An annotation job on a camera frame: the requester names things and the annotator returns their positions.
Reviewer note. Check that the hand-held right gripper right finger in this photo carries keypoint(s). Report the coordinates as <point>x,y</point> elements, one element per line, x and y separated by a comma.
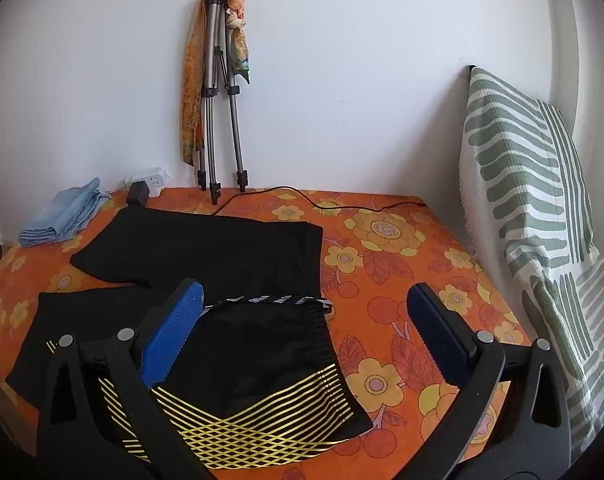
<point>439,330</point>

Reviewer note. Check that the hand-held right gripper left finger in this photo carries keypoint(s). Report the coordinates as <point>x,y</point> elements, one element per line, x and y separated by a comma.
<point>174,330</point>

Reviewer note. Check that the black pants with yellow stripes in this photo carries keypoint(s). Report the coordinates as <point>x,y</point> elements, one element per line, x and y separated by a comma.
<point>242,250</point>

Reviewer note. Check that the orange floral bed sheet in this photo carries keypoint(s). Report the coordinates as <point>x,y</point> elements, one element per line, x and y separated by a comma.
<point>406,270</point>

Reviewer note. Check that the folded light blue cloth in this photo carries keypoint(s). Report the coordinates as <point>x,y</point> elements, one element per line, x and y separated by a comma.
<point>62,212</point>

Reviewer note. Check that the black power adapter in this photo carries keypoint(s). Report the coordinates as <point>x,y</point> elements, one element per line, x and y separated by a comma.
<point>138,194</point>

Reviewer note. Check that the white power strip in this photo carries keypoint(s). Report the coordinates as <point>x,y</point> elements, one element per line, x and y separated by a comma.
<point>154,180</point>

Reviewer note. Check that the green striped white blanket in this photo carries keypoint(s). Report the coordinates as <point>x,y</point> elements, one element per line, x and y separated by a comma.
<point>521,160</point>

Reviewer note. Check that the grey metal tripod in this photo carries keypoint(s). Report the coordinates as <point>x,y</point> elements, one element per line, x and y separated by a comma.
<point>237,130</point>

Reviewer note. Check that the orange patterned scarf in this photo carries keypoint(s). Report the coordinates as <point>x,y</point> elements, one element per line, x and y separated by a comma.
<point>191,85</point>

